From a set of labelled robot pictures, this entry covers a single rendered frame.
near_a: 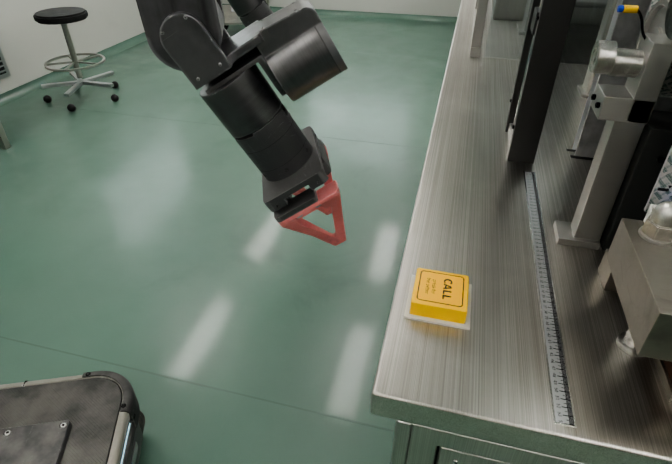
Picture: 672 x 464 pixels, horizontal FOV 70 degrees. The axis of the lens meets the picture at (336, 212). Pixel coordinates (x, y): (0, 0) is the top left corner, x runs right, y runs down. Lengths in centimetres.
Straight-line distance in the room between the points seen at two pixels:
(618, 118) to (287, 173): 45
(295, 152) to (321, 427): 122
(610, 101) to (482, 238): 26
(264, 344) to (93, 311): 70
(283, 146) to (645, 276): 39
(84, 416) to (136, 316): 63
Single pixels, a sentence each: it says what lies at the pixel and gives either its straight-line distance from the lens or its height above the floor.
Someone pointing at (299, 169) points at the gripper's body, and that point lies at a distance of 47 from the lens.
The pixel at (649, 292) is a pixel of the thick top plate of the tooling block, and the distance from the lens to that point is 57.
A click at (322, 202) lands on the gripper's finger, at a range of 46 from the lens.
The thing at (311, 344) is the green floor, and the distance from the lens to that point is 178.
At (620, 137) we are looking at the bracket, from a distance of 75.
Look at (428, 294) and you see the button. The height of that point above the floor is 92.
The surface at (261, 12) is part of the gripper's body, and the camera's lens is 93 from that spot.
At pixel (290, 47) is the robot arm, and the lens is 43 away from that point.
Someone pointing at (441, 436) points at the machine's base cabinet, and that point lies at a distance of 60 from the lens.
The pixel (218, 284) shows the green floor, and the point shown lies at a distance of 206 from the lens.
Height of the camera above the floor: 136
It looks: 34 degrees down
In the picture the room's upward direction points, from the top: straight up
